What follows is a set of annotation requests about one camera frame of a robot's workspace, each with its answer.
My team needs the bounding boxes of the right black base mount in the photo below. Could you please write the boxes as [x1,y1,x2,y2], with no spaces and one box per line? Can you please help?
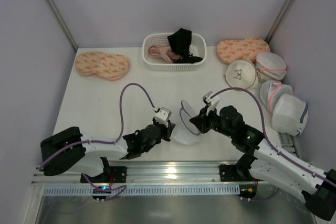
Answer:
[218,154,261,182]

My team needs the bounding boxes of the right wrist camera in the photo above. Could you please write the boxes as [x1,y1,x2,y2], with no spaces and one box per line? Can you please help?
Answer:
[202,91,220,115]

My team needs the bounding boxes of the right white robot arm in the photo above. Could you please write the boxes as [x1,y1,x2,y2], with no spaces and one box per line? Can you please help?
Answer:
[190,105,335,221]

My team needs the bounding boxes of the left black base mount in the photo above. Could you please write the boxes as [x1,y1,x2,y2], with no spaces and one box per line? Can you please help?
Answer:
[86,157,127,184]

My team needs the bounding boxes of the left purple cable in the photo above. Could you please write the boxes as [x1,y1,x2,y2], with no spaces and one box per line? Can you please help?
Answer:
[38,83,161,200]

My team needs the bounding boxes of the right peach patterned bra case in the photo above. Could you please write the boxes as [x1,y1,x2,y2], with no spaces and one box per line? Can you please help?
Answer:
[216,38,270,64]

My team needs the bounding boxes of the pink bra in basket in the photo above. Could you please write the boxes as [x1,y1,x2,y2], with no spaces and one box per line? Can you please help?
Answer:
[148,45,181,63]

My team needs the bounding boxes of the large white bag blue trim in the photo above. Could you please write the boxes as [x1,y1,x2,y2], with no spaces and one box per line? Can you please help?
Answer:
[271,94,308,136]

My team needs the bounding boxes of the white plastic basket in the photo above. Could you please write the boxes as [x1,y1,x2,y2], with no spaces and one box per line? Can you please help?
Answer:
[142,33,207,72]

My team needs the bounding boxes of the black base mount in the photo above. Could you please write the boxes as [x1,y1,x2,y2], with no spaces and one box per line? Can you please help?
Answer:
[218,154,261,182]
[86,157,127,184]

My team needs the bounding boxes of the cream laundry bag beige trim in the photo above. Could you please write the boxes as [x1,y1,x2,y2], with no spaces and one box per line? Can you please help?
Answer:
[224,60,259,90]

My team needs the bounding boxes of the left peach patterned bra case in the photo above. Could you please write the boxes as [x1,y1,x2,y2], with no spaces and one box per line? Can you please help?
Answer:
[75,51,131,81]

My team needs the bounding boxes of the white mesh bag blue trim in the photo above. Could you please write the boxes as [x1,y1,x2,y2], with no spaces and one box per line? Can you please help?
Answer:
[171,100,201,145]

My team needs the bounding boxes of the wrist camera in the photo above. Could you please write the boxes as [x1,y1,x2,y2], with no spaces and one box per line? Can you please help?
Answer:
[202,91,220,115]
[154,107,172,127]

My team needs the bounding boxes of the aluminium mounting rail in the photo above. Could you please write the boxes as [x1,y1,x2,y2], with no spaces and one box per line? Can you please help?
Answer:
[31,160,279,184]

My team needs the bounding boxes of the white mesh bag pink trim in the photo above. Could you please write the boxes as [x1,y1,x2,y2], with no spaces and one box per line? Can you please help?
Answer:
[259,80,293,114]

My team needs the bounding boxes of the peach patterned bra case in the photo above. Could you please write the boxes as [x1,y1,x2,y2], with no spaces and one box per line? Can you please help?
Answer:
[75,51,131,81]
[216,38,270,64]

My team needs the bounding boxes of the black bra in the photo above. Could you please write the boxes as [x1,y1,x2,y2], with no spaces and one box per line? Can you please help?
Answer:
[167,28,203,64]

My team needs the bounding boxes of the white slotted cable duct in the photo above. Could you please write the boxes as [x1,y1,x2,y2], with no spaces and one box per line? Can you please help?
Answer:
[43,184,240,197]

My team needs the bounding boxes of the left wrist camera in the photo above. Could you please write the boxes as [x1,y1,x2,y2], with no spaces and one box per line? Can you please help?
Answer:
[154,107,172,127]

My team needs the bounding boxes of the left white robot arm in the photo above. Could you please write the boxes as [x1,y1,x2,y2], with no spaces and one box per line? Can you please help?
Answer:
[39,119,175,177]

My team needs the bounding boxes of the white mesh bag pink zipper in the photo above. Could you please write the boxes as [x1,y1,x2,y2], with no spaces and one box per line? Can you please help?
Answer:
[255,52,287,82]

